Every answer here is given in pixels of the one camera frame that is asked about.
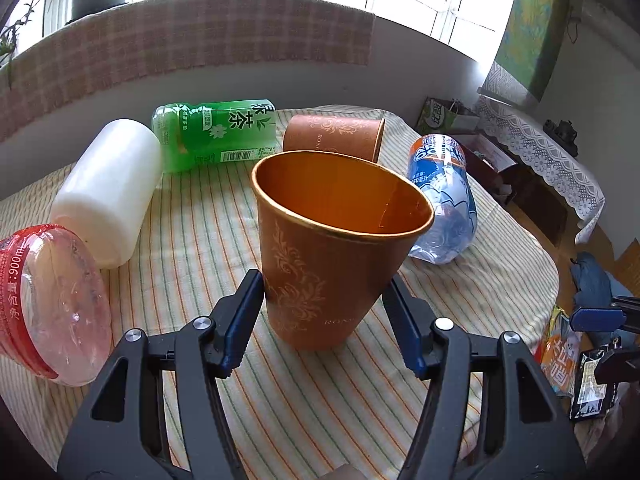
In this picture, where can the clear bottle with blue label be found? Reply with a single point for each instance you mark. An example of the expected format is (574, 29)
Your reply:
(445, 205)

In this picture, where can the dark wooden cabinet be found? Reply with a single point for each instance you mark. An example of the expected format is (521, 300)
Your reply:
(525, 195)

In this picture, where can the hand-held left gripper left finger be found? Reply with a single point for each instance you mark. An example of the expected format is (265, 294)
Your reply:
(239, 331)

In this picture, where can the brown patterned paper cup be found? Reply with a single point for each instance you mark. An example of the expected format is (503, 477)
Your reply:
(320, 280)
(334, 135)

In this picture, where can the green tea bottle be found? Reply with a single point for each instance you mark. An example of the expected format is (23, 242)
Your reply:
(220, 135)

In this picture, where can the lace-covered side table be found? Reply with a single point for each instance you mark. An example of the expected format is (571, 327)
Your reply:
(545, 155)

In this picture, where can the striped tablecloth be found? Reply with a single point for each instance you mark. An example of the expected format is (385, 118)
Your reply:
(320, 400)

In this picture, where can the orange snack packet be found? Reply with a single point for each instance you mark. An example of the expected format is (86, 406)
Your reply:
(557, 355)

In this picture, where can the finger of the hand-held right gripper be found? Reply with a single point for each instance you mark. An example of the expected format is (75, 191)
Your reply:
(597, 318)
(620, 364)

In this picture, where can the green paper bag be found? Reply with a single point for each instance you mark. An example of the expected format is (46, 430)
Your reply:
(442, 114)

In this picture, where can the blue cloth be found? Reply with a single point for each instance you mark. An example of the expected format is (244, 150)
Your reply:
(595, 280)

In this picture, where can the black snack packet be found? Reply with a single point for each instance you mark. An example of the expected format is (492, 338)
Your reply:
(592, 390)

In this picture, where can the clear bottle with red label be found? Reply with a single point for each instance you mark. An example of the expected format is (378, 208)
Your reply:
(50, 305)

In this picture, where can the white plastic bottle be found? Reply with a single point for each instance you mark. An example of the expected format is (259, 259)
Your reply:
(110, 190)

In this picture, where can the dark teapot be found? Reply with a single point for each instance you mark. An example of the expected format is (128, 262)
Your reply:
(562, 132)

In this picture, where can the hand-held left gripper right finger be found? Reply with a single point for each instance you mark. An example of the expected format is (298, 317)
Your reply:
(409, 336)

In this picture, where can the green patterned curtain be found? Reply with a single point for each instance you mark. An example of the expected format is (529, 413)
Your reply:
(532, 25)

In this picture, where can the checked brown cloth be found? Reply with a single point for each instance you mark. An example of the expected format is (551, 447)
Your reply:
(200, 40)

